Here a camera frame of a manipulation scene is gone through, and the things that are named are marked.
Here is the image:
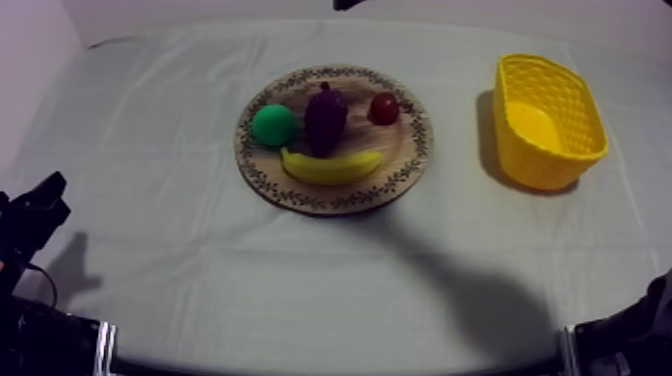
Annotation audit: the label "black cable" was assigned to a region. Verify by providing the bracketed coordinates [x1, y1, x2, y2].
[25, 261, 59, 311]

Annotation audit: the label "round wooden board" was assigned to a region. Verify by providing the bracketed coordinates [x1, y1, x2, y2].
[233, 64, 435, 217]

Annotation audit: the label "yellow plastic basket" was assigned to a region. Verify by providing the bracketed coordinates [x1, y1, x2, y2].
[491, 52, 611, 192]

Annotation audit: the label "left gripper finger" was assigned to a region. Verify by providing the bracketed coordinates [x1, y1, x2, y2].
[22, 170, 69, 204]
[32, 200, 73, 249]

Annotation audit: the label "silver metal bar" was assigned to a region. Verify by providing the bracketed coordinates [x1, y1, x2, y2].
[93, 320, 118, 376]
[558, 325, 580, 376]

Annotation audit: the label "small red fruit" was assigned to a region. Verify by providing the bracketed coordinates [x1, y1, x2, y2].
[366, 91, 401, 127]

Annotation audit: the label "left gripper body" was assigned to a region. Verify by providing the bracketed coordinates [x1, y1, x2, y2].
[0, 191, 45, 266]

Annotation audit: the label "green toy pear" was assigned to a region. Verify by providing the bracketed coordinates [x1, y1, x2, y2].
[250, 103, 298, 148]

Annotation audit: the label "yellow toy banana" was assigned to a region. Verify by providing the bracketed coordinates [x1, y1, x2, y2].
[279, 146, 385, 187]

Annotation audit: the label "purple toy grapes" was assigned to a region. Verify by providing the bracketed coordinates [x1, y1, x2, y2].
[303, 81, 350, 159]

